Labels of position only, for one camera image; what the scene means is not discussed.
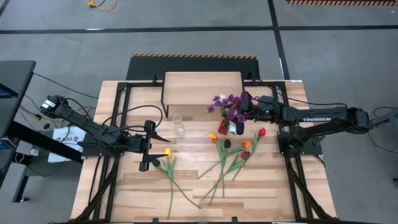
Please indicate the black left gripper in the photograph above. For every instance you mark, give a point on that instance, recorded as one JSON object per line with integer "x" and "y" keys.
{"x": 138, "y": 144}

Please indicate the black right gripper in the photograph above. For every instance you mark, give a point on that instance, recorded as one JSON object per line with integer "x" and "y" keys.
{"x": 262, "y": 110}

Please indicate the pink artificial tulip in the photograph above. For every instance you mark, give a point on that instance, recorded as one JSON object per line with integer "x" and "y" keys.
{"x": 255, "y": 102}

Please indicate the purple artificial flower bunch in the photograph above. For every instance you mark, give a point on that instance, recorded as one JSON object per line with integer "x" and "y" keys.
{"x": 228, "y": 104}

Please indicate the white blue artificial tulip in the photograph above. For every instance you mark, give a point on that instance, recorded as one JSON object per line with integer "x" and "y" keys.
{"x": 223, "y": 97}
{"x": 232, "y": 127}

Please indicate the orange red artificial tulip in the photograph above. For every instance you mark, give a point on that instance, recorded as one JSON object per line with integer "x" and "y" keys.
{"x": 246, "y": 144}

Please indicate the dark maroon artificial tulip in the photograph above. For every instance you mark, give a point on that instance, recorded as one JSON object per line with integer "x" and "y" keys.
{"x": 245, "y": 155}

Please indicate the yellow orange artificial tulip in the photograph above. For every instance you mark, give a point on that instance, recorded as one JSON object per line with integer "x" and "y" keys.
{"x": 213, "y": 137}

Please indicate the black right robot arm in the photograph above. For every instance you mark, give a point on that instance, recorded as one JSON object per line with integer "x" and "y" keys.
{"x": 317, "y": 118}

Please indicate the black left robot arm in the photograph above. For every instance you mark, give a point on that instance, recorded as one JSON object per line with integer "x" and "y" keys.
{"x": 87, "y": 126}

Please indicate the wooden shelf black legs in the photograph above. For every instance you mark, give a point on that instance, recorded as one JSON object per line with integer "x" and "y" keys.
{"x": 199, "y": 88}

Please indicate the clear glass vase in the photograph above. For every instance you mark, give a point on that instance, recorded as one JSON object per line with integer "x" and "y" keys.
{"x": 178, "y": 127}

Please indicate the red glass vase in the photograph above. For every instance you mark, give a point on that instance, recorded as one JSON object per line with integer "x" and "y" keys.
{"x": 222, "y": 128}

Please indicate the black table edge clamp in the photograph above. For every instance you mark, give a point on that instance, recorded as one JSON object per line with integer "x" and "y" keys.
{"x": 234, "y": 219}
{"x": 154, "y": 220}

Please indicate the black floor mat striped edge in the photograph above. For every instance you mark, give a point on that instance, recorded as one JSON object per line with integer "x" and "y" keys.
{"x": 192, "y": 65}

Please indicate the white printed paper sheet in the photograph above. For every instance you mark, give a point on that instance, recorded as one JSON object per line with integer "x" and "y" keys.
{"x": 66, "y": 138}

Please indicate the white power adapter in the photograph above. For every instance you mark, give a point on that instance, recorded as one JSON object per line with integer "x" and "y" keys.
{"x": 34, "y": 152}

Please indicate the grey equipment stand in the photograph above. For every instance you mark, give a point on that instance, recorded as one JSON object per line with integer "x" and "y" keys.
{"x": 388, "y": 118}

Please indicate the black yellow striped strip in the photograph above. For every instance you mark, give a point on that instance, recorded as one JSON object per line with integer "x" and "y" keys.
{"x": 342, "y": 2}

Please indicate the black desk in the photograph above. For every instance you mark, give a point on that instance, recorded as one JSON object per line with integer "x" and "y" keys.
{"x": 15, "y": 81}

